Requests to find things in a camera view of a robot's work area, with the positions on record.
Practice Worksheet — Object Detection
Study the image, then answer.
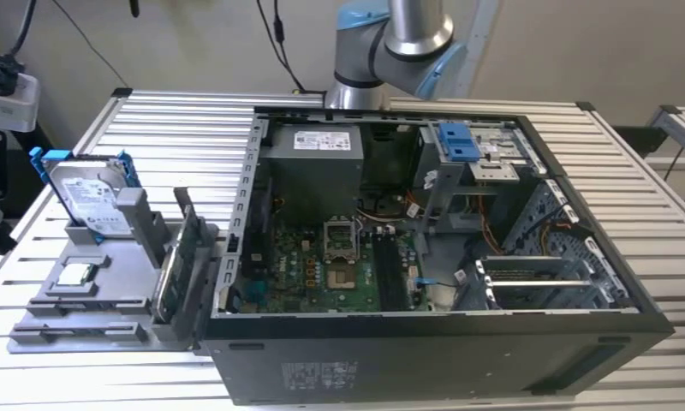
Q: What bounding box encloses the RAM stick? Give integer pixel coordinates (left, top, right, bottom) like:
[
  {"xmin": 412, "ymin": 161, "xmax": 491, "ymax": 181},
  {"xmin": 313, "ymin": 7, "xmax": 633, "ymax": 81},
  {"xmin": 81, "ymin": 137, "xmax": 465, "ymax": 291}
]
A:
[
  {"xmin": 40, "ymin": 326, "xmax": 138, "ymax": 337},
  {"xmin": 60, "ymin": 301, "xmax": 149, "ymax": 310}
]

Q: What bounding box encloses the black RAM slot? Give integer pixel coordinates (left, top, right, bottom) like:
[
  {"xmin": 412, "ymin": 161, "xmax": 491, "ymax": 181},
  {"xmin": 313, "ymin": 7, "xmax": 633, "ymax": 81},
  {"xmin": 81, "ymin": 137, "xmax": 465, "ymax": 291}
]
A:
[
  {"xmin": 379, "ymin": 234, "xmax": 396, "ymax": 311},
  {"xmin": 373, "ymin": 234, "xmax": 391, "ymax": 311},
  {"xmin": 385, "ymin": 234, "xmax": 403, "ymax": 311}
]

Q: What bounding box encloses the hard disk in blue carrier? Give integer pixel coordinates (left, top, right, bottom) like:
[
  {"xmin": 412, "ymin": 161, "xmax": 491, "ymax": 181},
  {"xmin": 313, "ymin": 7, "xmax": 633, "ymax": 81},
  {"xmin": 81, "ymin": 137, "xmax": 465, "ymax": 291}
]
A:
[{"xmin": 28, "ymin": 146, "xmax": 145, "ymax": 247}]

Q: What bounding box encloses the silver CPU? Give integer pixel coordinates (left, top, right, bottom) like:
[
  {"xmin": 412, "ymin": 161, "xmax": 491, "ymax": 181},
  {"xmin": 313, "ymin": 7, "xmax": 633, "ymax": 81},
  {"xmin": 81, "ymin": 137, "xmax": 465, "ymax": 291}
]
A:
[{"xmin": 54, "ymin": 263, "xmax": 100, "ymax": 287}]

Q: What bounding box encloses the grey parts rack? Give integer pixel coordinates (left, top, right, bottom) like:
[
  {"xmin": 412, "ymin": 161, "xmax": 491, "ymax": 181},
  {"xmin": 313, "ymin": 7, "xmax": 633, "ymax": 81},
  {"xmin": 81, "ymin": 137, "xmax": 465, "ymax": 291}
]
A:
[{"xmin": 4, "ymin": 186, "xmax": 231, "ymax": 355}]

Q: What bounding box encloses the graphics card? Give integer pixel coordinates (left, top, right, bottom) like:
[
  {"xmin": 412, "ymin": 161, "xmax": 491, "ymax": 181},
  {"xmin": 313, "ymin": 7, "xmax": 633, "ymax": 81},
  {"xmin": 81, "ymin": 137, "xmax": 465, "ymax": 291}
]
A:
[{"xmin": 149, "ymin": 187, "xmax": 208, "ymax": 327}]

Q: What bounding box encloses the grey power supply unit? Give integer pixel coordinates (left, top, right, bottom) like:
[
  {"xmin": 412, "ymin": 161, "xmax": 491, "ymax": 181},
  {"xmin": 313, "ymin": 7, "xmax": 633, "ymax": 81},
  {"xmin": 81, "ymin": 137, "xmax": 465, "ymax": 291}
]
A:
[{"xmin": 259, "ymin": 123, "xmax": 368, "ymax": 217}]

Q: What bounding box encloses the green motherboard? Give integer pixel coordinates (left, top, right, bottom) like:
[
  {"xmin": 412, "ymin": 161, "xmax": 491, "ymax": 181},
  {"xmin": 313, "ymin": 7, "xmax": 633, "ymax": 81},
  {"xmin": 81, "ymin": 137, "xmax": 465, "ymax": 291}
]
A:
[{"xmin": 243, "ymin": 188, "xmax": 435, "ymax": 313}]

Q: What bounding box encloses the metal socket cover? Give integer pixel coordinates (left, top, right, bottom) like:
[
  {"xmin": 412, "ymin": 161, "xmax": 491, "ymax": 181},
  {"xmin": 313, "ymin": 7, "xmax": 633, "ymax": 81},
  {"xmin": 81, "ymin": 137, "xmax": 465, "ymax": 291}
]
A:
[{"xmin": 323, "ymin": 219, "xmax": 360, "ymax": 263}]

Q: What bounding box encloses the CPU socket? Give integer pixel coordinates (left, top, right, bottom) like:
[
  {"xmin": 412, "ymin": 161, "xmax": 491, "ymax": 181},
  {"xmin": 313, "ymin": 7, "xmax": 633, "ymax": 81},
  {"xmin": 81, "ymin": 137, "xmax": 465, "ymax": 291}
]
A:
[{"xmin": 325, "ymin": 263, "xmax": 360, "ymax": 293}]

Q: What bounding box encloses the blue plastic drive latch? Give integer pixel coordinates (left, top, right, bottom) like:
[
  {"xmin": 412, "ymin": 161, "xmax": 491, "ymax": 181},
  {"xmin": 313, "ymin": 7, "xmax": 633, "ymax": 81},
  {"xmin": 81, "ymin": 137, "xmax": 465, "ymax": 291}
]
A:
[{"xmin": 435, "ymin": 122, "xmax": 480, "ymax": 164}]

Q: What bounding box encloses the black PC case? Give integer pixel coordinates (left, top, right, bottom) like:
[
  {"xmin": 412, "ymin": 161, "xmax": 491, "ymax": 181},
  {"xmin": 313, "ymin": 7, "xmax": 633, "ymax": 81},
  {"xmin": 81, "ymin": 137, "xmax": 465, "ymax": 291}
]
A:
[{"xmin": 191, "ymin": 104, "xmax": 676, "ymax": 407}]

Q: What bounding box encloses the grey metal drive cage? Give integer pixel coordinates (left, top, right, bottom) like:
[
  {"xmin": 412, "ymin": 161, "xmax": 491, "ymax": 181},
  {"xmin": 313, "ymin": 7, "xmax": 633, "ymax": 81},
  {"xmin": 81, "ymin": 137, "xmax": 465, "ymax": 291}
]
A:
[{"xmin": 411, "ymin": 121, "xmax": 547, "ymax": 235}]

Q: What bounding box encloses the grey metal disk bay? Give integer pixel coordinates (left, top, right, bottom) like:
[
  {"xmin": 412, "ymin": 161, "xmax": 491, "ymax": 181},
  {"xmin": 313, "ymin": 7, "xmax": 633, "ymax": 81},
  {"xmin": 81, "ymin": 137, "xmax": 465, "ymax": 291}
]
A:
[{"xmin": 453, "ymin": 254, "xmax": 609, "ymax": 313}]

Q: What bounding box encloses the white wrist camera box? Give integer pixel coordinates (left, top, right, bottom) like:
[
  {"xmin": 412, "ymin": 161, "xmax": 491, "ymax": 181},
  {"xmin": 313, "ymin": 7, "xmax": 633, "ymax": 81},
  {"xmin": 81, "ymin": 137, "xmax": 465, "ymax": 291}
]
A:
[{"xmin": 0, "ymin": 72, "xmax": 40, "ymax": 133}]

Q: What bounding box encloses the black hanging cable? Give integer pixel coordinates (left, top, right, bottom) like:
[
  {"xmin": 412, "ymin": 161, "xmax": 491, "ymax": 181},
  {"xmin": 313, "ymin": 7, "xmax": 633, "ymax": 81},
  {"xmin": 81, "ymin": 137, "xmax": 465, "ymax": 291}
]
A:
[{"xmin": 255, "ymin": 0, "xmax": 327, "ymax": 94}]

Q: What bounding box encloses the power supply wire bundle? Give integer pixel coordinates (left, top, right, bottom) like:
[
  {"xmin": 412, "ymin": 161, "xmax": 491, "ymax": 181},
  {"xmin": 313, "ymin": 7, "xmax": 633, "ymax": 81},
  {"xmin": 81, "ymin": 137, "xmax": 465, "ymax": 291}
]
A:
[{"xmin": 355, "ymin": 192, "xmax": 435, "ymax": 223}]

